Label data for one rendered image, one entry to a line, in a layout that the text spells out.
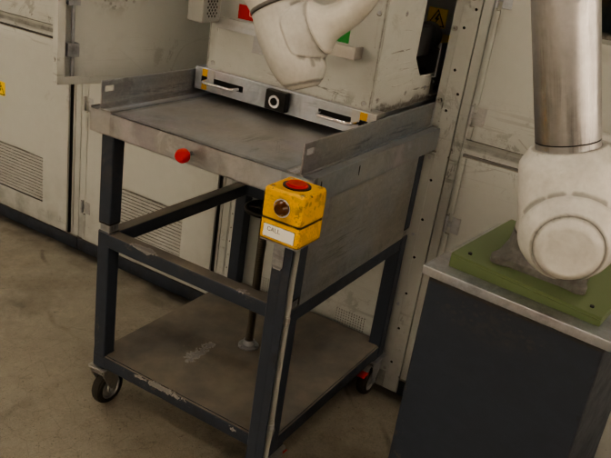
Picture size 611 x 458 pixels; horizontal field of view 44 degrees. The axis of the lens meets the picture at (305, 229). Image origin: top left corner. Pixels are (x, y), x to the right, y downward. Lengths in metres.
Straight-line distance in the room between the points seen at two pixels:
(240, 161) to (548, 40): 0.70
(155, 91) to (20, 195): 1.39
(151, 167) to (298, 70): 1.35
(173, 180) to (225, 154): 1.03
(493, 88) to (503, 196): 0.28
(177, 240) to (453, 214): 1.03
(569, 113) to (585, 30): 0.12
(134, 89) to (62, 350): 0.93
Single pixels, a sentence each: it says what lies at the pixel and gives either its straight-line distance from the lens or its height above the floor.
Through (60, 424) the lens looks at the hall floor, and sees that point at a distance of 2.17.
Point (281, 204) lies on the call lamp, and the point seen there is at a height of 0.88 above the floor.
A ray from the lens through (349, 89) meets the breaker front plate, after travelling 1.82.
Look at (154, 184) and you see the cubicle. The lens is 2.69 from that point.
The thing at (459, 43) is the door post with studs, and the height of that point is 1.08.
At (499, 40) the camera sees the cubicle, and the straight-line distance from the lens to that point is 2.01.
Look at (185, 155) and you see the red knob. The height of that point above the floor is 0.82.
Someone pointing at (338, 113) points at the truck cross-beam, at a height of 0.91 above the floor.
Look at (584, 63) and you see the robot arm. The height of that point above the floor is 1.19.
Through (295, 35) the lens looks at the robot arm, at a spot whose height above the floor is 1.13.
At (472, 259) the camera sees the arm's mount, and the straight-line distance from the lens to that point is 1.46.
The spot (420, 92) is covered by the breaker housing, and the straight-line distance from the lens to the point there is 2.07.
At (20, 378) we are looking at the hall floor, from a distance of 2.35.
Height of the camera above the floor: 1.33
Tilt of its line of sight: 22 degrees down
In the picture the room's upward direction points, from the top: 9 degrees clockwise
